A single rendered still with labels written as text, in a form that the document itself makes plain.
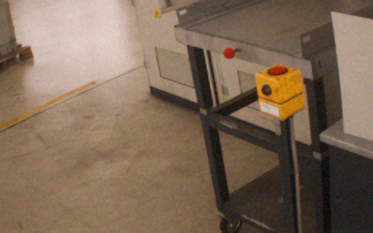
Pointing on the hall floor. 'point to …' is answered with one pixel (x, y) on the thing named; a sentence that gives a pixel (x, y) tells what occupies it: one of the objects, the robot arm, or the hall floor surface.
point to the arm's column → (359, 193)
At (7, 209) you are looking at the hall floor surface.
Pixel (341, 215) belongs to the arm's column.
